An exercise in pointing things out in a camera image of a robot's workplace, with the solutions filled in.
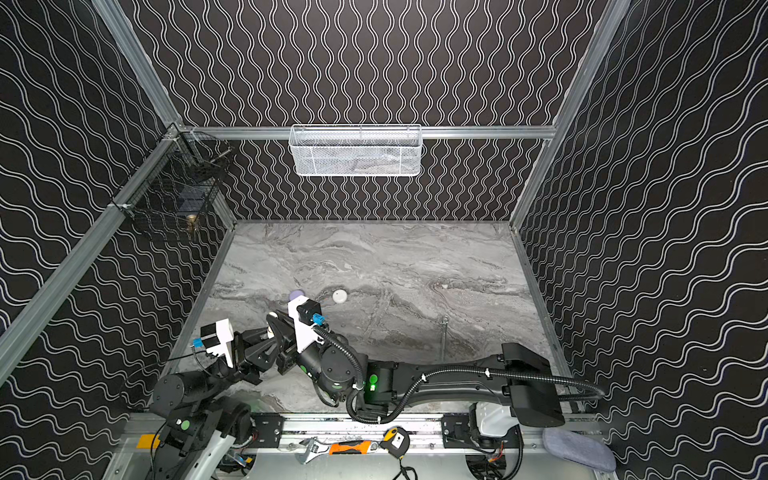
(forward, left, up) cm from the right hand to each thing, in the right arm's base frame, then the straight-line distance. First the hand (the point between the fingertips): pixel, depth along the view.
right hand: (272, 318), depth 57 cm
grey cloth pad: (-16, -67, -34) cm, 76 cm away
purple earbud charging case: (+27, +10, -34) cm, 44 cm away
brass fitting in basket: (+32, +34, -5) cm, 46 cm away
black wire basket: (+48, +46, -5) cm, 67 cm away
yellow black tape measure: (-15, -24, -32) cm, 43 cm away
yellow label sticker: (-17, +38, -32) cm, 52 cm away
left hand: (-3, -2, -2) cm, 4 cm away
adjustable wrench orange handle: (-16, -12, -34) cm, 39 cm away
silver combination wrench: (+17, -38, -36) cm, 55 cm away
